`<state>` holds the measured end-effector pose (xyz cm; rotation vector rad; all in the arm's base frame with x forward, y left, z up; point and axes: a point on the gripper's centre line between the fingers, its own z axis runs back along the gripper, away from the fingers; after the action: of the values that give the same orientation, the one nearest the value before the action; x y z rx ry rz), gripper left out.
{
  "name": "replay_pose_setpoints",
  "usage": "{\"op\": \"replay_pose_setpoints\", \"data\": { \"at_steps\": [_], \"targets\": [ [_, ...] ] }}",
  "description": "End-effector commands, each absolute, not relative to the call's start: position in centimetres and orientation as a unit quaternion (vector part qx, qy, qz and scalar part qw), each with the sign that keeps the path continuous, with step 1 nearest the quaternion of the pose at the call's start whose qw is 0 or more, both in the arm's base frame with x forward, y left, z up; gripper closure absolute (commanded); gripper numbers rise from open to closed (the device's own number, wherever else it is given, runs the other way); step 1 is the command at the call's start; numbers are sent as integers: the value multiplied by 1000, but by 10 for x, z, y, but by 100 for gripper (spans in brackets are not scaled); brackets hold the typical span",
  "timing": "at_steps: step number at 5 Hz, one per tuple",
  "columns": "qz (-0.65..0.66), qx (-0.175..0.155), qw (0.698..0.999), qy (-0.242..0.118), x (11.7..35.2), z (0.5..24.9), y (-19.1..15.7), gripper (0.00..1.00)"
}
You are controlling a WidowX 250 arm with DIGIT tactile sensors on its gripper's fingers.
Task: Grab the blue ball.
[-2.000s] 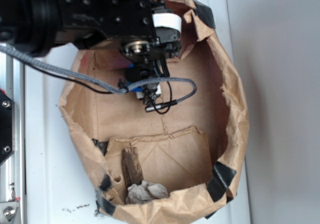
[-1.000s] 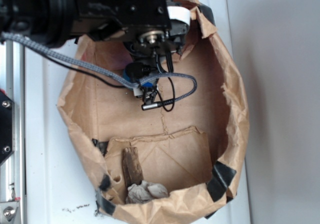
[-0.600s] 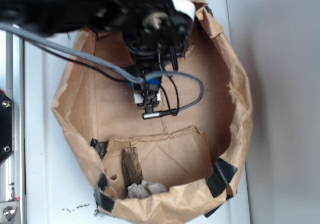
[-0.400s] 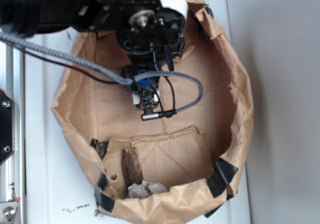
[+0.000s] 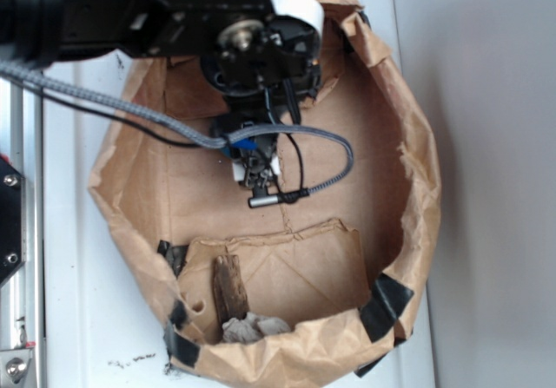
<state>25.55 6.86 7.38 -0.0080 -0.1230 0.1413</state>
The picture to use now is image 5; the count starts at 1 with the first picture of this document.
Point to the blue dimpled ball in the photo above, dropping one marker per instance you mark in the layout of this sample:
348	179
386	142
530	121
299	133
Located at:
244	144

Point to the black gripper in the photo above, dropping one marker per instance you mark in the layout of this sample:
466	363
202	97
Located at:
254	161

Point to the brown paper bag tray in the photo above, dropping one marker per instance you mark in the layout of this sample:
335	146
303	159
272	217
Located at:
345	268

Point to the crumpled grey paper wad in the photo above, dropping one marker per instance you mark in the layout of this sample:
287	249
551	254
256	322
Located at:
252	328

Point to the brown wood piece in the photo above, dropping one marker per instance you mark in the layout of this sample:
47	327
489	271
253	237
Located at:
231	299

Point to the aluminium frame rail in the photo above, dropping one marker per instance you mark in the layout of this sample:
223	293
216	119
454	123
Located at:
22	327

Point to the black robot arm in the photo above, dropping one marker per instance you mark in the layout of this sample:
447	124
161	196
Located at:
261	55

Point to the black metal bracket plate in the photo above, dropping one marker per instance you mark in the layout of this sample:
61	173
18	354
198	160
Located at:
13	220

